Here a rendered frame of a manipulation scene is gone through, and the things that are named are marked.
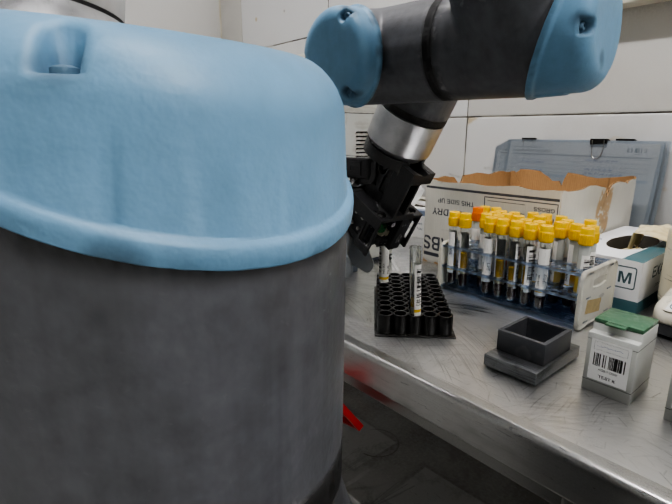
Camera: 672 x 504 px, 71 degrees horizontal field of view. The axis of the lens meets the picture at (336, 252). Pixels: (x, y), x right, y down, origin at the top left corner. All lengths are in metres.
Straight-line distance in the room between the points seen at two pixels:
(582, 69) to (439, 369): 0.29
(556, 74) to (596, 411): 0.28
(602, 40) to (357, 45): 0.16
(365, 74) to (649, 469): 0.35
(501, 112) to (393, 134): 0.68
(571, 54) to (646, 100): 0.73
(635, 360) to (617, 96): 0.68
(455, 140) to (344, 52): 0.87
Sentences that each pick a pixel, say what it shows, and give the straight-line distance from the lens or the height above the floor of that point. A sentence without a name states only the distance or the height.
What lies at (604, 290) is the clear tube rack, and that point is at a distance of 0.68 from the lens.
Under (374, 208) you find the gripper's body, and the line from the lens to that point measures 0.54.
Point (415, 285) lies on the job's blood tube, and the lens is 0.54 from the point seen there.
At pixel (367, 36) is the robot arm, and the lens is 0.38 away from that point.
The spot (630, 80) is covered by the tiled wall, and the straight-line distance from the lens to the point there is 1.06.
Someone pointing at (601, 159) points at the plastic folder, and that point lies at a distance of 1.05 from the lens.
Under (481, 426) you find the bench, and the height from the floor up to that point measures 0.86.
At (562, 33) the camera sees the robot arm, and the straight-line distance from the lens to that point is 0.33.
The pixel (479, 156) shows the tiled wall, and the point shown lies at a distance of 1.20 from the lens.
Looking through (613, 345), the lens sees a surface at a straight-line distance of 0.48.
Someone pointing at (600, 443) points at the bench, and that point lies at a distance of 0.43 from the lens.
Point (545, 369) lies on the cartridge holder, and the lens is 0.49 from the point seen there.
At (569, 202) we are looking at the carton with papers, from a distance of 0.75.
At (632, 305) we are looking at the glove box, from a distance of 0.72.
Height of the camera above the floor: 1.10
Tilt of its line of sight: 14 degrees down
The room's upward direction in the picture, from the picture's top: straight up
